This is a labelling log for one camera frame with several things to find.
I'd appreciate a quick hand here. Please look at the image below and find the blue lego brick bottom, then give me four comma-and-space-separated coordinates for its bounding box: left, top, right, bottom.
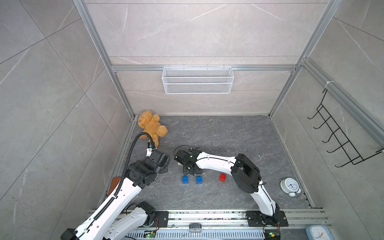
196, 176, 203, 185

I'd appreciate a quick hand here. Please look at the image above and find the blue lego brick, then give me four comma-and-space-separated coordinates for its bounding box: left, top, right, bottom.
182, 176, 189, 184
196, 176, 203, 185

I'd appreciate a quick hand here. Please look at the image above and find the red square lego brick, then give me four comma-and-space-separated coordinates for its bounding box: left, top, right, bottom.
219, 174, 227, 183

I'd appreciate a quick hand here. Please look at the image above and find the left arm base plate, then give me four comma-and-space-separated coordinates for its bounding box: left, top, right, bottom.
143, 211, 169, 228

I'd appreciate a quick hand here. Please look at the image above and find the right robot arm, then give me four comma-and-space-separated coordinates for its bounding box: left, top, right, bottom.
175, 149, 280, 226

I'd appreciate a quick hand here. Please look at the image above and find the brown block at left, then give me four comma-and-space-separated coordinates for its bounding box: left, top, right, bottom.
108, 177, 121, 196

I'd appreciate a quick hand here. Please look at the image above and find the aluminium front rail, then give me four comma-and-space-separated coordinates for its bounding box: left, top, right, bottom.
116, 209, 331, 240

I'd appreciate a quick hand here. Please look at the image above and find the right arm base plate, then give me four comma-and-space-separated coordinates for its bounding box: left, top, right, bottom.
246, 211, 289, 227

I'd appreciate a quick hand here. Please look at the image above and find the black wall hook rack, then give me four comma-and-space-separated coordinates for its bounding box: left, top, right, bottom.
307, 90, 384, 168

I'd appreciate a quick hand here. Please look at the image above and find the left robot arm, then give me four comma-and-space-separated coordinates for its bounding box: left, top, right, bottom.
60, 132, 170, 240

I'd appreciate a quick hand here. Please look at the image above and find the blue-rimmed clock on rail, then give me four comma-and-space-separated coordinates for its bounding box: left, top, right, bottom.
306, 225, 334, 240

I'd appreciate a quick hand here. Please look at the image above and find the brown teddy bear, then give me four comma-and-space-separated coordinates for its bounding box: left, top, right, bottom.
138, 110, 168, 148

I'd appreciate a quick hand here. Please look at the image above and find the white wire mesh basket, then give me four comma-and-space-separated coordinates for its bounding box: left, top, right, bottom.
162, 67, 235, 95

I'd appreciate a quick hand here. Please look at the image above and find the white alarm clock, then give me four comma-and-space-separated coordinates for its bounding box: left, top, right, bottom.
280, 178, 302, 197

